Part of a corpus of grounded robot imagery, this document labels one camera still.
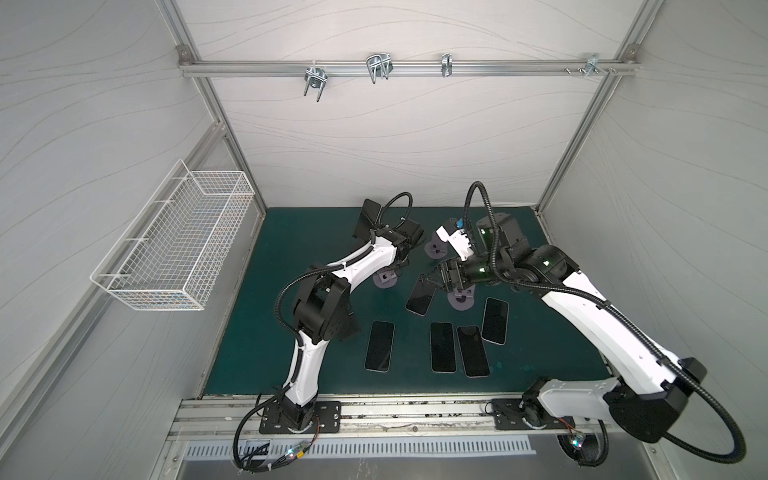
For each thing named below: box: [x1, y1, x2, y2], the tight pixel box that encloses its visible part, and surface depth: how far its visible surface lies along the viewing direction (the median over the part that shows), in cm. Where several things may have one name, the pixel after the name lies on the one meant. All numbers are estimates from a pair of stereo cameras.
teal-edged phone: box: [430, 322, 457, 374], surface depth 86 cm
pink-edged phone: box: [405, 273, 437, 317], surface depth 95 cm
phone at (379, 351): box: [364, 320, 396, 373], surface depth 88 cm
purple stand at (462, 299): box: [447, 284, 476, 311], surface depth 95 cm
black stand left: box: [336, 310, 361, 341], surface depth 90 cm
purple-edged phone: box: [456, 325, 491, 378], surface depth 84 cm
